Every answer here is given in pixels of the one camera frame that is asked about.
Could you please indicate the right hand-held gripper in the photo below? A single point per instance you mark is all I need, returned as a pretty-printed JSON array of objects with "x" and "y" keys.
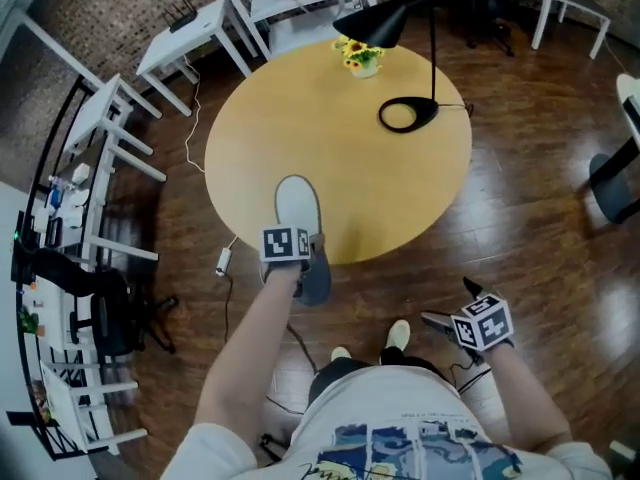
[{"x": 487, "y": 325}]

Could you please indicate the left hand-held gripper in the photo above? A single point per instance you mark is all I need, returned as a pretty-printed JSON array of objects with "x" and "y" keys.
[{"x": 280, "y": 243}]

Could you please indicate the person's left forearm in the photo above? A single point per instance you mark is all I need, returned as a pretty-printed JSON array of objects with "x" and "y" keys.
[{"x": 250, "y": 338}]

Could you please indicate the person's right forearm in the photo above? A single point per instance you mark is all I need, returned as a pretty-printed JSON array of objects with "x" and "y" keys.
[{"x": 525, "y": 398}]

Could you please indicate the person's right white shoe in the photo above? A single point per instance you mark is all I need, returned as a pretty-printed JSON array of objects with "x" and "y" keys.
[{"x": 398, "y": 334}]

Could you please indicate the person's white shoe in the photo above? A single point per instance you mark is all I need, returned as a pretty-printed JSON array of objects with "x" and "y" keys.
[
  {"x": 398, "y": 334},
  {"x": 340, "y": 354}
]

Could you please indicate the white power adapter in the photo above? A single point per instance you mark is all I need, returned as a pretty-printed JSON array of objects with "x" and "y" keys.
[{"x": 222, "y": 263}]

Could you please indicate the person's left white shoe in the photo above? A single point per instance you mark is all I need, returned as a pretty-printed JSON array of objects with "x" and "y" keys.
[{"x": 340, "y": 354}]

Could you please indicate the person's black trousers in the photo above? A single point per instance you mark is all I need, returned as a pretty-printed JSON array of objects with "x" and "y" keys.
[{"x": 340, "y": 373}]

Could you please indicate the person's white printed shirt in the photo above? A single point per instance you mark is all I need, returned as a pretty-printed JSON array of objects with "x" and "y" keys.
[{"x": 390, "y": 418}]

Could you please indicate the white table with grey base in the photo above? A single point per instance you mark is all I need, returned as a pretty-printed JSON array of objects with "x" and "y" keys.
[{"x": 610, "y": 188}]

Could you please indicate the sunflower pot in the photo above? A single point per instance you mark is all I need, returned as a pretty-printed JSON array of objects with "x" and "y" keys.
[{"x": 359, "y": 58}]

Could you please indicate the black office chair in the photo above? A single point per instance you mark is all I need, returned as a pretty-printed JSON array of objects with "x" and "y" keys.
[{"x": 105, "y": 313}]

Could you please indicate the black desk lamp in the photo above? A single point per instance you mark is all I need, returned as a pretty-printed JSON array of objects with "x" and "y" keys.
[{"x": 380, "y": 25}]

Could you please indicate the white shelf unit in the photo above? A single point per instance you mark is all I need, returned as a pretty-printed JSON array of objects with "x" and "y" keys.
[{"x": 300, "y": 13}]

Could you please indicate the white side table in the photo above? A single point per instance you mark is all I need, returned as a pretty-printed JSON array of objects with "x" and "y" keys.
[{"x": 185, "y": 43}]

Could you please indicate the black router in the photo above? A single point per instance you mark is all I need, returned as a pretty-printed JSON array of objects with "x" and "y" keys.
[{"x": 181, "y": 18}]

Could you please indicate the black curved railing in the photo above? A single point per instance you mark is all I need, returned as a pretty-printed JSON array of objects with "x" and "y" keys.
[{"x": 47, "y": 158}]

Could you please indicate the black swivel chair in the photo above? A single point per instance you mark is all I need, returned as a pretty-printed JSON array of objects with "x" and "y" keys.
[{"x": 482, "y": 3}]

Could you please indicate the green plant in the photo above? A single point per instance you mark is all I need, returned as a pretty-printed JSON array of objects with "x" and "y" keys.
[{"x": 27, "y": 320}]

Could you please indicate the white frame desk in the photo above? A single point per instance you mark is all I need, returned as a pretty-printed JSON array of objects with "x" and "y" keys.
[{"x": 95, "y": 118}]

